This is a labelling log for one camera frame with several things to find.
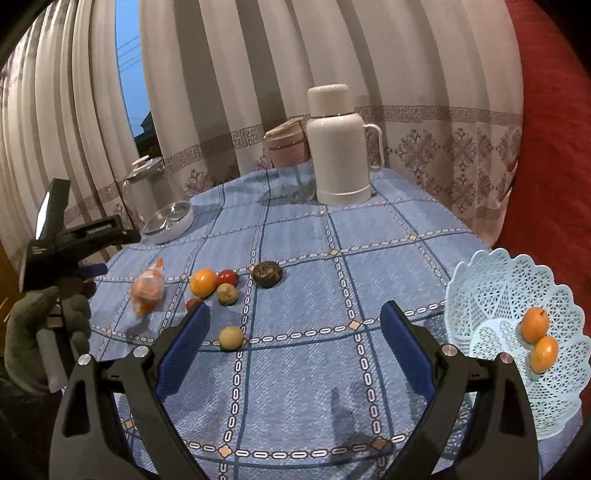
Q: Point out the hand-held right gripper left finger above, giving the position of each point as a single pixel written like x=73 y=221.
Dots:
x=184 y=344

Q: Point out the yellowish round fruit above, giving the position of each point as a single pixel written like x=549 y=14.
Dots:
x=227 y=294
x=231 y=338

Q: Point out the glass jar with lid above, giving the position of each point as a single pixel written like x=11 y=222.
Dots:
x=161 y=207

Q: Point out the small red fruit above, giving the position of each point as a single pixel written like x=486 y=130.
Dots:
x=193 y=303

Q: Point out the person's left forearm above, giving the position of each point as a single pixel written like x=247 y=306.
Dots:
x=23 y=431

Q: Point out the pink lidded cup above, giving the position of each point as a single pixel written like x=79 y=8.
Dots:
x=286 y=143

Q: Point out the dark brown round fruit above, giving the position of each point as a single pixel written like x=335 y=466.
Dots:
x=267 y=274

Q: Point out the clear drinking glass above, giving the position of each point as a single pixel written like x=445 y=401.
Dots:
x=302 y=184

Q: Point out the orange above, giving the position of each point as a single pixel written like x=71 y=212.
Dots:
x=203 y=282
x=544 y=354
x=534 y=325

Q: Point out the plastic bag of oranges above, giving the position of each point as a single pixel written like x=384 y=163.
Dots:
x=147 y=290

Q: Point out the beige patterned curtain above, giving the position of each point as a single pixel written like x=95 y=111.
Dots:
x=286 y=55

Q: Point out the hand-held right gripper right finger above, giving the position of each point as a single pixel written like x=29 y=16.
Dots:
x=406 y=346

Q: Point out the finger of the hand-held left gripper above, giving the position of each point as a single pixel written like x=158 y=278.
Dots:
x=94 y=270

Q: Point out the blue checked tablecloth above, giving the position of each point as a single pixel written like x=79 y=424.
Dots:
x=304 y=369

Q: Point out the person's left hand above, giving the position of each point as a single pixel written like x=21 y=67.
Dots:
x=27 y=341

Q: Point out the white thermos jug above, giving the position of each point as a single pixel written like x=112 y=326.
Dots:
x=341 y=157

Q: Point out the light blue plastic basket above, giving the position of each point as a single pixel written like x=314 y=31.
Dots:
x=485 y=300

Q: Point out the red tomato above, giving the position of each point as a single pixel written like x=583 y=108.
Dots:
x=228 y=276

